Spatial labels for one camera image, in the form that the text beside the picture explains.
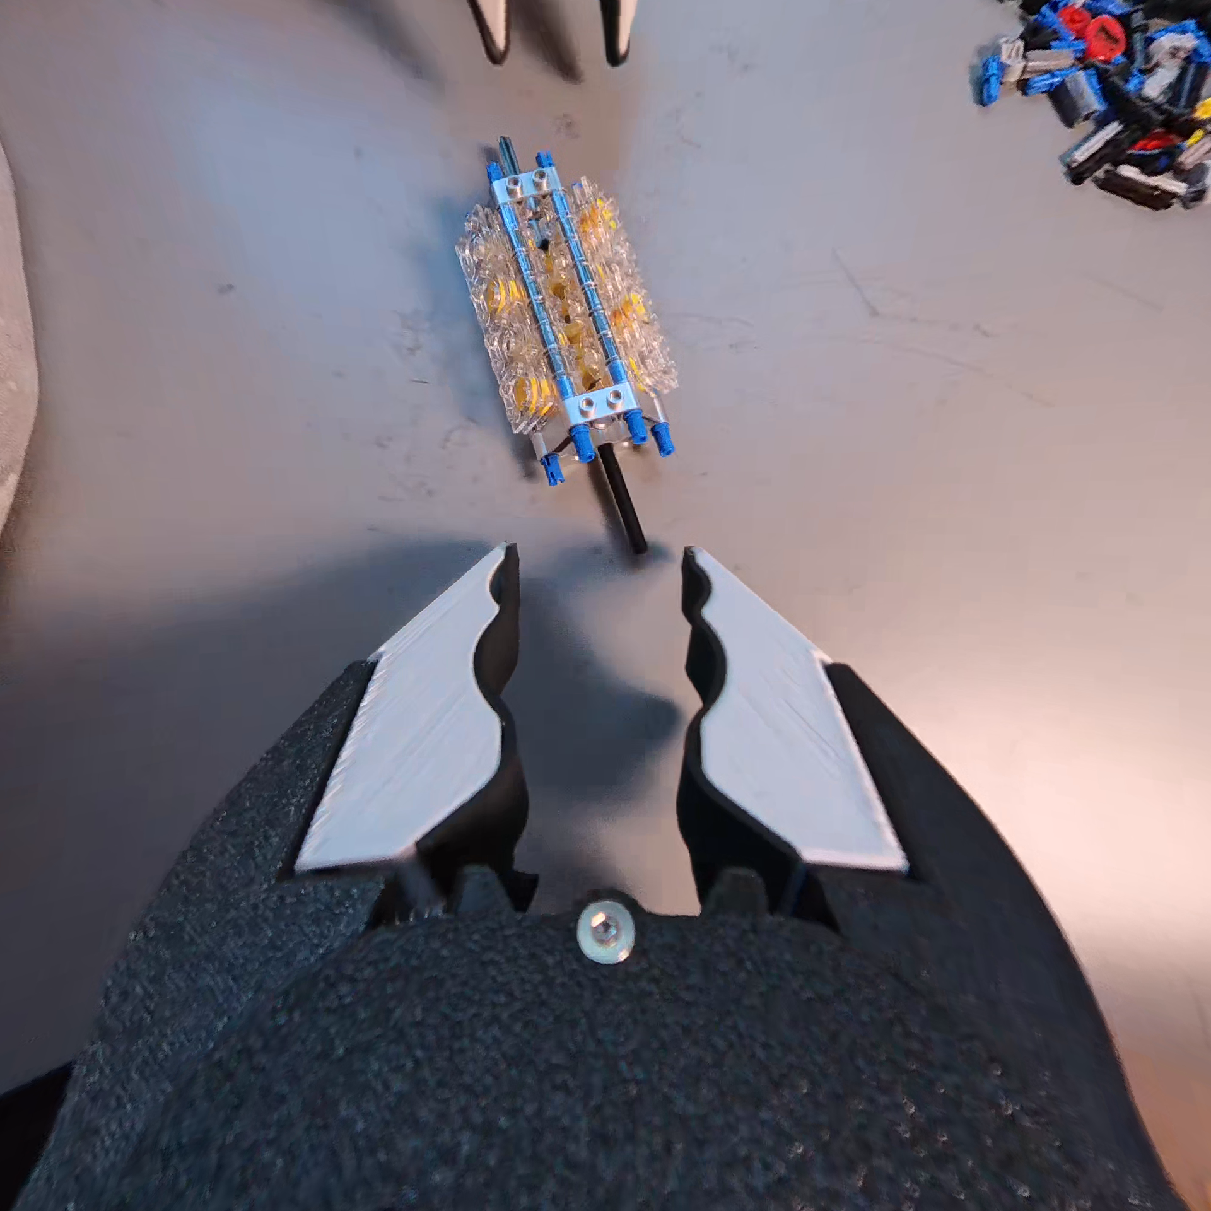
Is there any transparent brick engine model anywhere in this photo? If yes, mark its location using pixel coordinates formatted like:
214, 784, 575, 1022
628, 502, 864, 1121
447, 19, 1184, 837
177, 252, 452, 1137
457, 135, 681, 555

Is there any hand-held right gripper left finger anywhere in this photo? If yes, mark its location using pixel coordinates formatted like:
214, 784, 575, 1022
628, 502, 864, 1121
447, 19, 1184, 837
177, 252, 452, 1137
294, 546, 540, 890

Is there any grey desk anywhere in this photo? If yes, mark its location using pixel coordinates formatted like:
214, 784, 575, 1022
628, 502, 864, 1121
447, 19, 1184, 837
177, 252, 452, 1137
0, 0, 1211, 1192

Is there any pile of mixed brick parts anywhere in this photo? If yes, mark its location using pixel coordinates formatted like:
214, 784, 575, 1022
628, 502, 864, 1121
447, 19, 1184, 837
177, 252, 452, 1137
975, 0, 1211, 213

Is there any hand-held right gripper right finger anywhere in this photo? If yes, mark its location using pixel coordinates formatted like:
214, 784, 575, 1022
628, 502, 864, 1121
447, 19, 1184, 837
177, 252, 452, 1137
677, 547, 911, 890

